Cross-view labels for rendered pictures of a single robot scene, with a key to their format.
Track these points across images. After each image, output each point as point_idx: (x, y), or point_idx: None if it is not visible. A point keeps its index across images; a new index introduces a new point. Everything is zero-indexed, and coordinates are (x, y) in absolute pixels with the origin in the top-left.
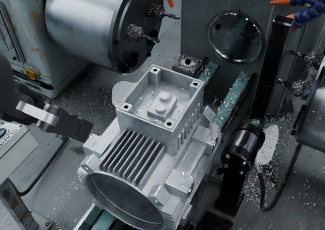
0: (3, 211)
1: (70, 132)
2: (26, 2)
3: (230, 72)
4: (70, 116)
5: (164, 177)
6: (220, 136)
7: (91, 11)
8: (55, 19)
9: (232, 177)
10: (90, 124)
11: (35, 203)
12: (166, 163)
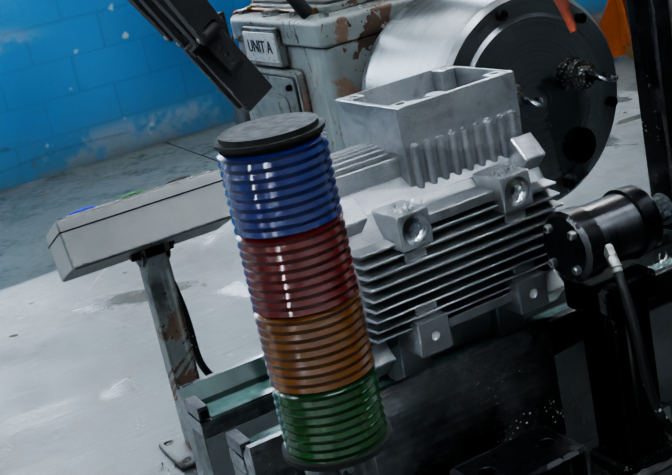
0: (173, 420)
1: (189, 14)
2: (332, 55)
3: None
4: None
5: (377, 207)
6: (556, 206)
7: (423, 50)
8: (370, 82)
9: (594, 328)
10: (264, 81)
11: None
12: (391, 191)
